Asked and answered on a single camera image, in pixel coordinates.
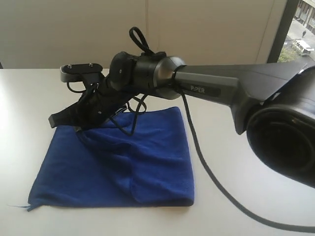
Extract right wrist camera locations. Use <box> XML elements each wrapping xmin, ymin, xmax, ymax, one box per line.
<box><xmin>60</xmin><ymin>63</ymin><xmax>104</xmax><ymax>93</ymax></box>

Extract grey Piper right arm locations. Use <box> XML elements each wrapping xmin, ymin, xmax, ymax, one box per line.
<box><xmin>49</xmin><ymin>52</ymin><xmax>315</xmax><ymax>187</ymax></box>

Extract blue microfibre towel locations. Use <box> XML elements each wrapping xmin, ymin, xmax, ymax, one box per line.
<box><xmin>25</xmin><ymin>107</ymin><xmax>195</xmax><ymax>211</ymax></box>

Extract dark window frame post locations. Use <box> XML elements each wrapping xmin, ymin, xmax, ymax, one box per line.
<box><xmin>266</xmin><ymin>0</ymin><xmax>299</xmax><ymax>63</ymax></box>

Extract white van outside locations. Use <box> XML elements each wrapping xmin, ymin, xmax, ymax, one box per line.
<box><xmin>293</xmin><ymin>40</ymin><xmax>315</xmax><ymax>56</ymax></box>

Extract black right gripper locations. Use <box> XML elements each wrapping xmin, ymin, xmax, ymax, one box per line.
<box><xmin>48</xmin><ymin>76</ymin><xmax>137</xmax><ymax>133</ymax></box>

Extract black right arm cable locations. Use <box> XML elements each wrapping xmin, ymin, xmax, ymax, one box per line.
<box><xmin>66</xmin><ymin>26</ymin><xmax>315</xmax><ymax>233</ymax></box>

